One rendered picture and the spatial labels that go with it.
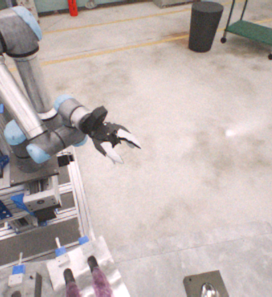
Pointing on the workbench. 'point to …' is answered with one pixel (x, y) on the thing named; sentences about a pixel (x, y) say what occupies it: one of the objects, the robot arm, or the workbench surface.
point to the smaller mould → (205, 285)
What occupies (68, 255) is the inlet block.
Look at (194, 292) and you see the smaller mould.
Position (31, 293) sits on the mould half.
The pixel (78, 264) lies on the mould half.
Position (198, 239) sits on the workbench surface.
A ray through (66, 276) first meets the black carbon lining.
